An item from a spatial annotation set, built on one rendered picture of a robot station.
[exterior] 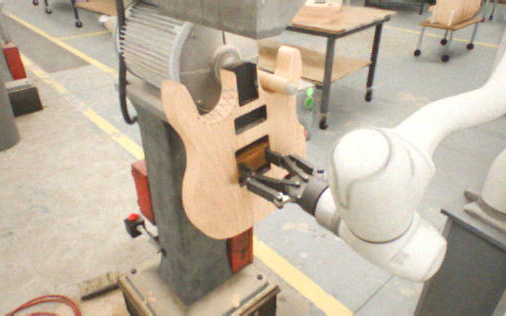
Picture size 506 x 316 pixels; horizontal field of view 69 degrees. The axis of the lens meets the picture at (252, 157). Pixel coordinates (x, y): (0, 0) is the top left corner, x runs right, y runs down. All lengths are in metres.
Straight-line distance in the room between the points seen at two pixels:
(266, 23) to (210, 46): 0.32
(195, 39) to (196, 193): 0.35
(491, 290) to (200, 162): 1.15
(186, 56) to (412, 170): 0.57
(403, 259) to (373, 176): 0.19
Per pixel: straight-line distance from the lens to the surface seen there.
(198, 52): 0.89
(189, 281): 1.49
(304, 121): 1.22
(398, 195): 0.49
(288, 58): 0.84
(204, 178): 0.76
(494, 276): 1.52
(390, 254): 0.61
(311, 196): 0.70
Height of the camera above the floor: 1.53
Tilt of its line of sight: 31 degrees down
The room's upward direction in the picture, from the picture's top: straight up
